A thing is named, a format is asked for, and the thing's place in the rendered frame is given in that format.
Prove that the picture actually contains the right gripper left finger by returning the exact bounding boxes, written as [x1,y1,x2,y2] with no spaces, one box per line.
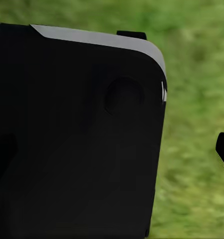
[0,132,18,180]

